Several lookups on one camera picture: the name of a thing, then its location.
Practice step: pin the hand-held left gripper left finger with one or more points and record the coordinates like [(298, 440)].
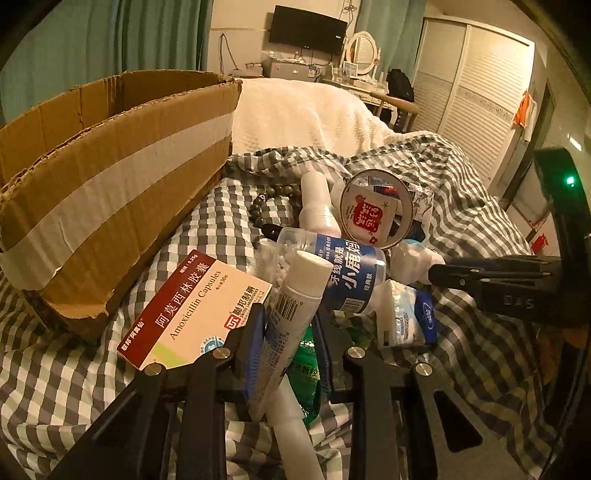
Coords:
[(255, 360)]

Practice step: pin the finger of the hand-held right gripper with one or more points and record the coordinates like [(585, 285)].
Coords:
[(517, 263), (508, 295)]

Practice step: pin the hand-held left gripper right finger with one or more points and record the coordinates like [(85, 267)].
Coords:
[(324, 360)]

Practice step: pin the white ointment tube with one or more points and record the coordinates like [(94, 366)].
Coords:
[(288, 323)]

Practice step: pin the small white bottle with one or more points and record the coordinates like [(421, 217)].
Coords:
[(413, 261)]

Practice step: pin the brown cardboard box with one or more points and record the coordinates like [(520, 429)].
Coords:
[(115, 194)]

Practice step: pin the green packet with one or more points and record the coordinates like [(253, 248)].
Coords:
[(307, 364)]

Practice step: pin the red and cream medicine box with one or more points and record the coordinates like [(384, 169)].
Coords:
[(194, 309)]

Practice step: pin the checkered blanket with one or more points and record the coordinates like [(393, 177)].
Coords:
[(461, 369)]

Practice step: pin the tissue packet blue label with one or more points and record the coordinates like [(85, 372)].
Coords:
[(401, 314)]

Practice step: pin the clear jar with blue label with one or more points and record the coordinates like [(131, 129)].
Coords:
[(351, 272)]

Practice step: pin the white patterned tissue packet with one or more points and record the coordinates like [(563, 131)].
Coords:
[(421, 207)]

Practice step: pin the orange hanging cloth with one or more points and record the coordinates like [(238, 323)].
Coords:
[(524, 115)]

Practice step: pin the round clear lid red label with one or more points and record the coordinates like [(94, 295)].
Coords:
[(374, 212)]

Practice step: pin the white plastic bottle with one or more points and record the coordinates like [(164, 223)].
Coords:
[(316, 207)]

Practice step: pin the white louvered wardrobe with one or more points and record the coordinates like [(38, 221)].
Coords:
[(475, 101)]

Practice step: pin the wooden chair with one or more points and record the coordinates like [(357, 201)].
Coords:
[(397, 106)]

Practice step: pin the black bag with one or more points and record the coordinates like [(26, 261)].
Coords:
[(400, 85)]

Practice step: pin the white dressing table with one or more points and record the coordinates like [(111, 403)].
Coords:
[(355, 87)]

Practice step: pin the white bedspread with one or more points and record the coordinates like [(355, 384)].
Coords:
[(300, 115)]

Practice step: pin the teal curtain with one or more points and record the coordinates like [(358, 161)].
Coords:
[(397, 32), (115, 37)]

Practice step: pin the white oval mirror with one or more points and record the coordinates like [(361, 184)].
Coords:
[(362, 53)]

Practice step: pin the grey cabinet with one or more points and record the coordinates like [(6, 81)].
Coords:
[(291, 70)]

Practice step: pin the black television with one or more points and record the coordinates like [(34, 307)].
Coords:
[(307, 25)]

